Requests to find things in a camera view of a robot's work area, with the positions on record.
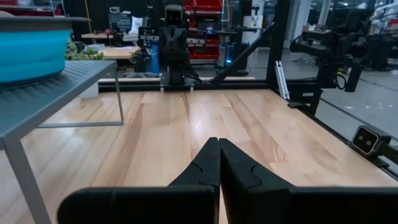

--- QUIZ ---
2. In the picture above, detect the light wooden background table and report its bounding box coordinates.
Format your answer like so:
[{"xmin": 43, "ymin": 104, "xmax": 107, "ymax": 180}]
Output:
[{"xmin": 81, "ymin": 32, "xmax": 141, "ymax": 60}]

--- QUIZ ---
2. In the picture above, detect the blue collapsible bowl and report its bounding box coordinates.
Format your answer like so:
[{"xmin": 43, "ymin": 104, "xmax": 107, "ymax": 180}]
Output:
[{"xmin": 0, "ymin": 15, "xmax": 91, "ymax": 85}]

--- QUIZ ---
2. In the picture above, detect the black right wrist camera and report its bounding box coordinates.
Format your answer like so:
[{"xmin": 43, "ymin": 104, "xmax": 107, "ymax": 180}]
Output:
[{"xmin": 164, "ymin": 4, "xmax": 188, "ymax": 28}]

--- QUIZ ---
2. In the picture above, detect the black two-lens camera box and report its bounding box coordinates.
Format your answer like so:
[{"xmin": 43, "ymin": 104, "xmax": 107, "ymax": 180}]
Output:
[{"xmin": 350, "ymin": 124, "xmax": 393, "ymax": 156}]

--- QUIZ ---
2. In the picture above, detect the blue cylinder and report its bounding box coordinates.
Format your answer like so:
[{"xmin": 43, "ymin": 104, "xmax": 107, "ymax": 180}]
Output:
[{"xmin": 149, "ymin": 43, "xmax": 161, "ymax": 75}]

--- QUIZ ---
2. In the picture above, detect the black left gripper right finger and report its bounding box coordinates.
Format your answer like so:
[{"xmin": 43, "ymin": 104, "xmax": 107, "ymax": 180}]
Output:
[{"xmin": 219, "ymin": 138, "xmax": 398, "ymax": 224}]

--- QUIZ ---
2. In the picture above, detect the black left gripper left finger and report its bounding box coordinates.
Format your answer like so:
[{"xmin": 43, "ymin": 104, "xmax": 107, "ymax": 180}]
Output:
[{"xmin": 57, "ymin": 138, "xmax": 221, "ymax": 224}]

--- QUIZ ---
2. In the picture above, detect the silver aluminium bracket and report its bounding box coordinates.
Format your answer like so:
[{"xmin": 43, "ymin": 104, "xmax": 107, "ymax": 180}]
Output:
[{"xmin": 274, "ymin": 60, "xmax": 290, "ymax": 101}]

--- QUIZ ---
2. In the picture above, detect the grey perforated metal shelf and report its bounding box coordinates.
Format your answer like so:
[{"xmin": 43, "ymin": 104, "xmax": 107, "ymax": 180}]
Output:
[{"xmin": 0, "ymin": 60, "xmax": 125, "ymax": 224}]

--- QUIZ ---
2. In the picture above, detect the red storage bin rack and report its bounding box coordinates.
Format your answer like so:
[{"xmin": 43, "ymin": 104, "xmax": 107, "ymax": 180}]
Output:
[{"xmin": 183, "ymin": 0, "xmax": 224, "ymax": 61}]

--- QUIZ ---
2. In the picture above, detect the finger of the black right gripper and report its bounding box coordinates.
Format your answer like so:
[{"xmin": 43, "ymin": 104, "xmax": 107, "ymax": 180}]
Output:
[
  {"xmin": 159, "ymin": 27, "xmax": 175, "ymax": 63},
  {"xmin": 174, "ymin": 27, "xmax": 190, "ymax": 65}
]

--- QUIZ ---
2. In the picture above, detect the black aluminium table frame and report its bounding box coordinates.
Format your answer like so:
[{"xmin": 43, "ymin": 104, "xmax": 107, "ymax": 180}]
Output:
[{"xmin": 98, "ymin": 0, "xmax": 398, "ymax": 181}]

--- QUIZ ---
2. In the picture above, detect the black background equipment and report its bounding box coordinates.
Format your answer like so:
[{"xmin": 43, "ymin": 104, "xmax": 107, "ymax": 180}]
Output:
[{"xmin": 343, "ymin": 6, "xmax": 398, "ymax": 93}]

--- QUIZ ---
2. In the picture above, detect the black flat foot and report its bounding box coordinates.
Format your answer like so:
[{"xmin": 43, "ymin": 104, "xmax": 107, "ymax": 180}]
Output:
[{"xmin": 287, "ymin": 101, "xmax": 312, "ymax": 110}]

